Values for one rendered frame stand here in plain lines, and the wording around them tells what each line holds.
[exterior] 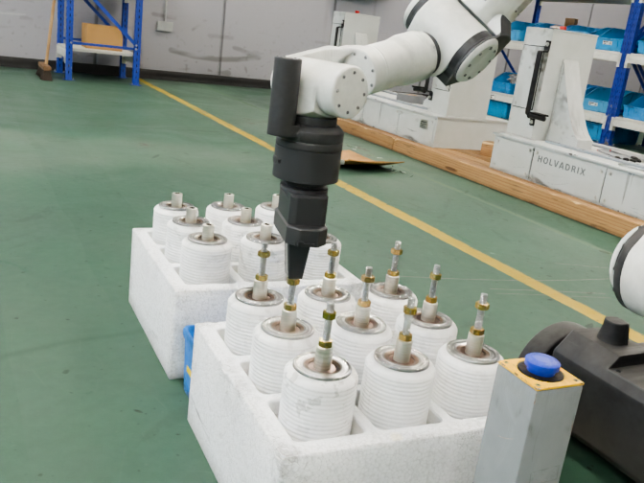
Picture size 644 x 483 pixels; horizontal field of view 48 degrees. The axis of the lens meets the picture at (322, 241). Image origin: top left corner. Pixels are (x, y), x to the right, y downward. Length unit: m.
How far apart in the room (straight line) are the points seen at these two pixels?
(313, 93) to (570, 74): 2.98
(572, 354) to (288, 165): 0.64
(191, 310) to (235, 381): 0.35
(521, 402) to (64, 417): 0.76
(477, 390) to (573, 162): 2.51
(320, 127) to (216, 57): 6.53
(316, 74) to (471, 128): 3.55
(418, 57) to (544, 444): 0.53
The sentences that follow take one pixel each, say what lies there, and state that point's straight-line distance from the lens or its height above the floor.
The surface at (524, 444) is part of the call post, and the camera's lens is 0.87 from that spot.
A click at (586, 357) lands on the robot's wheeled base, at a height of 0.19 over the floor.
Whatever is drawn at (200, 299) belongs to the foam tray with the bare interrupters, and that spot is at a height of 0.16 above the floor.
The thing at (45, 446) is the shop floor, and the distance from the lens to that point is 1.22.
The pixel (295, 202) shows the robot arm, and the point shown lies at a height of 0.44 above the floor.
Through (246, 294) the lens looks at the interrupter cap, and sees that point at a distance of 1.13.
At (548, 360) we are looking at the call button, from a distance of 0.88.
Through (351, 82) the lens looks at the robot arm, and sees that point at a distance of 0.90.
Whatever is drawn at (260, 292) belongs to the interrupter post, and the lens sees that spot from 1.11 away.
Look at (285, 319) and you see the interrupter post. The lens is 1.01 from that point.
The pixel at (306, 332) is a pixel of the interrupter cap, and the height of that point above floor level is 0.25.
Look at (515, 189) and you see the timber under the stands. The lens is 3.61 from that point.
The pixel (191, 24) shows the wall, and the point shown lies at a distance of 7.33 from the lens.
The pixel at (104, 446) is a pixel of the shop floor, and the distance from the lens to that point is 1.21.
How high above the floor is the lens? 0.66
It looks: 16 degrees down
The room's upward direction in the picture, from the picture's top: 7 degrees clockwise
